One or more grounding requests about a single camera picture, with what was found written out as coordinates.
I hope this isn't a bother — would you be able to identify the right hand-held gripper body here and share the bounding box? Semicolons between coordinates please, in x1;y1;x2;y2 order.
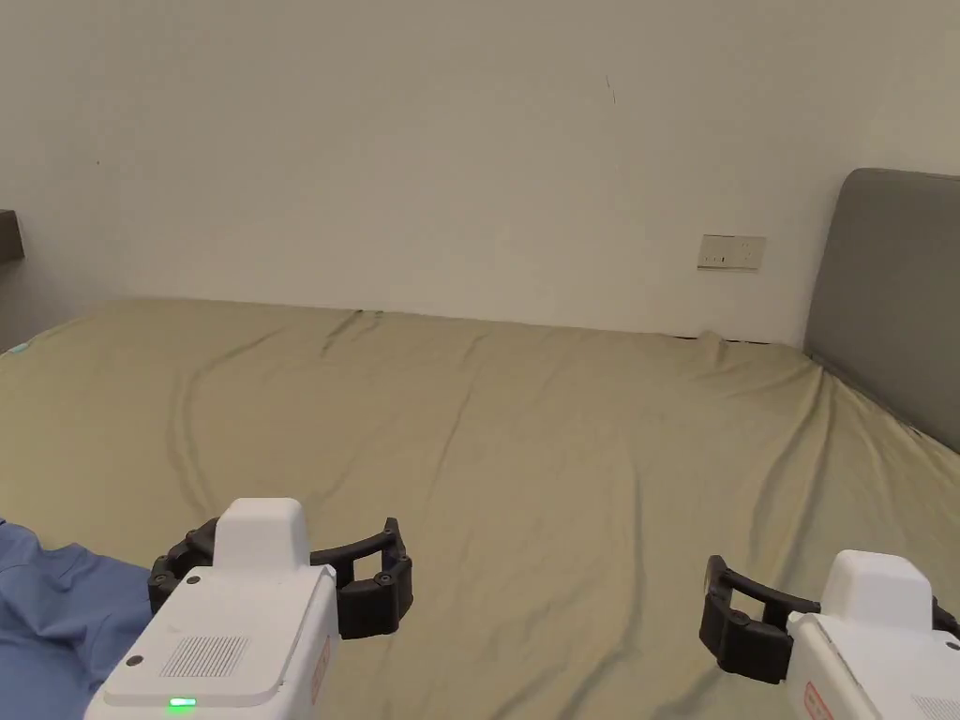
783;548;960;720

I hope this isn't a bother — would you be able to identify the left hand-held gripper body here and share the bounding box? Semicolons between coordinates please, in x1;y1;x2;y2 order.
82;498;343;720

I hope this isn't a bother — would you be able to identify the blue garment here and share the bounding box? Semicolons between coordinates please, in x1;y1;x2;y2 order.
0;517;156;720

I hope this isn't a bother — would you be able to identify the bed with beige sheet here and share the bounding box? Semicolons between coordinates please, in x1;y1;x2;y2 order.
0;297;960;720

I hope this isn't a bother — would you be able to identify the grey padded headboard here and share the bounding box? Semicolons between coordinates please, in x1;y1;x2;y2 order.
803;168;960;456

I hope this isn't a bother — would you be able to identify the dark wall shelf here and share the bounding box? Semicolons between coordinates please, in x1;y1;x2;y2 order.
0;209;27;264

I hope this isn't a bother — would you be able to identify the beige wall socket plate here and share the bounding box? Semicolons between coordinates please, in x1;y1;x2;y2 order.
697;233;768;272

